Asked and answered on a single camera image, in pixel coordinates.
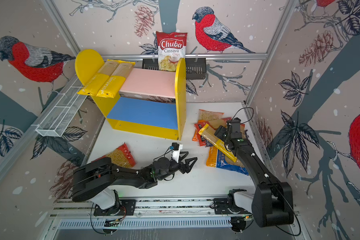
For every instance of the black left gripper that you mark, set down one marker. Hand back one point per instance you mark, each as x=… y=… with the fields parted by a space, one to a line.
x=187 y=168

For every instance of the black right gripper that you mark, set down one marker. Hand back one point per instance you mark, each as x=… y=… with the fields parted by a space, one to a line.
x=220 y=131

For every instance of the yellow Pastatime spaghetti bag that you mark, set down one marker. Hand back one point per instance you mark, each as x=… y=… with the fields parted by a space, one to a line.
x=116 y=80
x=92 y=87
x=209 y=133

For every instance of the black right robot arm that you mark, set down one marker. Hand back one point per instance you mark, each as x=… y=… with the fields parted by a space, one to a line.
x=272 y=202

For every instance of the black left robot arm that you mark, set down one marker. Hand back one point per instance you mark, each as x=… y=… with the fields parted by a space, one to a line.
x=91 y=182

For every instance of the red short pasta bag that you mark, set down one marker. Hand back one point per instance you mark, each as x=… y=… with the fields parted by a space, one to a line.
x=229 y=119

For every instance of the blue orange pasta bag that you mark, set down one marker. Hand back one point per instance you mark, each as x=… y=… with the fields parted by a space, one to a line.
x=217 y=159

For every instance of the yellow pink blue shelf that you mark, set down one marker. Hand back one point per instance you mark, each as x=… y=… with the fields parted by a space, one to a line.
x=162 y=120

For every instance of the blue spaghetti bag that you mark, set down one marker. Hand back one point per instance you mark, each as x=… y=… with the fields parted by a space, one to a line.
x=210 y=143

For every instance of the orange macaroni bag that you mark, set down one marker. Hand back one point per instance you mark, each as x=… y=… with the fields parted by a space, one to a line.
x=205 y=116

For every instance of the red macaroni bag left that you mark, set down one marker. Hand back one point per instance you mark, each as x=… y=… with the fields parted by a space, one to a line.
x=121 y=156

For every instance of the Chuba cassava chips bag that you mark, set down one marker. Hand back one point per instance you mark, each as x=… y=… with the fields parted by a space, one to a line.
x=171 y=48

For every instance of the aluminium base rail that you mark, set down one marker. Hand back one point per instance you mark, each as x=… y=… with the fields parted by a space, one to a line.
x=148 y=214

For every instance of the black wall basket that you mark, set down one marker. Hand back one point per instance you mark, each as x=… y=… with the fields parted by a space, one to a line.
x=195 y=68

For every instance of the white wire basket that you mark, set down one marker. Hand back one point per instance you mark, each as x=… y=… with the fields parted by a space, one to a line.
x=63 y=111

